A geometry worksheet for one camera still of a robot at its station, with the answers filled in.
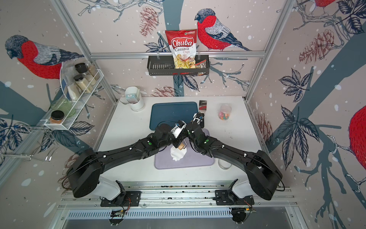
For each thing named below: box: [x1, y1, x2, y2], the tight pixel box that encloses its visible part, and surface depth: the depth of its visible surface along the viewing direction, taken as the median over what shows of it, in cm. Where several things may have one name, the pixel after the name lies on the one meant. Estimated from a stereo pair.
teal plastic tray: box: [149, 101, 199, 131], surface depth 116 cm
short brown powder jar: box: [49, 110, 65, 125], surface depth 61 cm
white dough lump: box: [170, 145, 188, 162], surface depth 91 cm
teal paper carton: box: [125, 93, 139, 105], surface depth 108 cm
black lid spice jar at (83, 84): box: [73, 73, 94, 94], surface depth 78 cm
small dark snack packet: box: [194, 59, 207, 69], surface depth 89 cm
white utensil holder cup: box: [123, 86, 145, 112], surface depth 109 cm
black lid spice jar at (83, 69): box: [74, 62, 97, 86], surface depth 83 cm
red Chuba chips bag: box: [164, 29, 198, 70], surface depth 83 cm
